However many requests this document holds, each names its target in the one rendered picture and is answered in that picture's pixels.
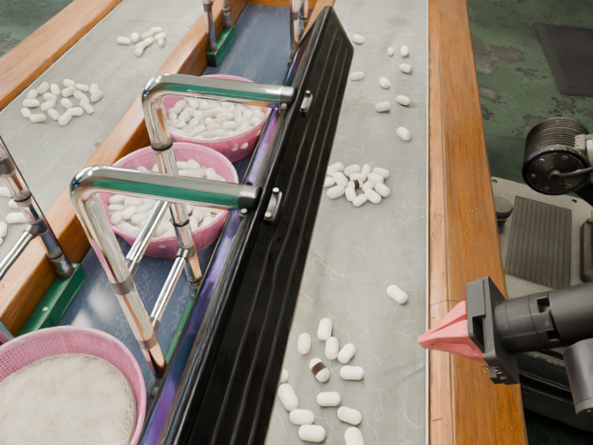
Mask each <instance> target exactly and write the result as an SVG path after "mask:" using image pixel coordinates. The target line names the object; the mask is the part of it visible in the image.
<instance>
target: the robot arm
mask: <svg viewBox="0 0 593 445"><path fill-rule="evenodd" d="M466 297H467V301H462V302H460V303H459V304H458V305H457V306H456V307H455V308H453V309H452V310H451V311H450V312H449V313H448V314H447V315H446V316H445V317H444V318H443V319H442V320H441V321H440V322H439V323H438V324H437V325H435V326H434V327H432V328H431V329H429V330H428V331H427V332H425V333H424V334H422V335H421V336H419V337H418V338H417V342H418V343H419V344H420V345H421V346H422V347H423V348H425V349H430V350H435V351H445V352H450V353H453V354H456V355H459V356H462V357H465V358H468V359H471V360H474V361H476V362H479V363H482V364H485V365H488V371H489V378H490V379H491V381H492V382H493V383H494V384H501V383H505V384H506V385H514V384H519V383H520V379H519V372H518V365H517V357H516V354H519V353H525V352H532V351H543V350H549V349H555V348H559V347H566V346H569V347H567V348H566V349H564V351H563V358H564V362H565V366H566V370H567V377H568V380H569V385H570V388H571V393H572V397H573V400H574V407H575V411H576V416H577V418H579V419H581V420H584V421H587V422H591V423H593V282H589V283H582V284H577V285H573V286H569V287H565V288H560V289H556V290H548V291H544V292H540V293H536V294H531V295H528V296H523V297H518V298H511V299H505V297H504V296H503V295H502V293H501V292H500V290H499V289H498V287H497V286H496V285H495V283H494V282H493V281H492V279H491V278H490V277H489V276H486V277H482V278H478V279H477V280H476V281H474V282H470V283H466Z"/></svg>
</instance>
